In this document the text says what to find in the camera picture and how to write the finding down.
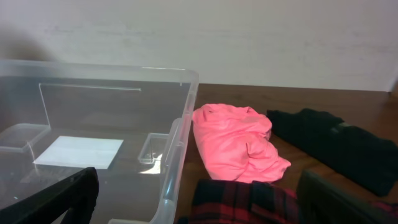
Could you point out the white label in bin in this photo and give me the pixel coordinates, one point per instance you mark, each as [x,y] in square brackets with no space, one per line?
[67,151]

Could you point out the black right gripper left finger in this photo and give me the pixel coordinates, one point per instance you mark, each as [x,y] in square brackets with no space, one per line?
[73,197]

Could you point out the red black plaid shirt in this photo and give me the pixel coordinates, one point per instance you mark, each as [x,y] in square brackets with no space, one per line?
[221,201]

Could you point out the pink crumpled garment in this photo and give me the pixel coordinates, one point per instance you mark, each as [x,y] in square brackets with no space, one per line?
[234,144]

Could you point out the clear plastic storage bin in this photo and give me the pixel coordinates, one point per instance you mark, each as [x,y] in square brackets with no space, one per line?
[150,109]

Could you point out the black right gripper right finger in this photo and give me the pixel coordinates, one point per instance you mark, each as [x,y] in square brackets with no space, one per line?
[322,202]

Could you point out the black folded garment on table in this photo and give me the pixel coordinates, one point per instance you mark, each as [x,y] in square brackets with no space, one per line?
[351,151]

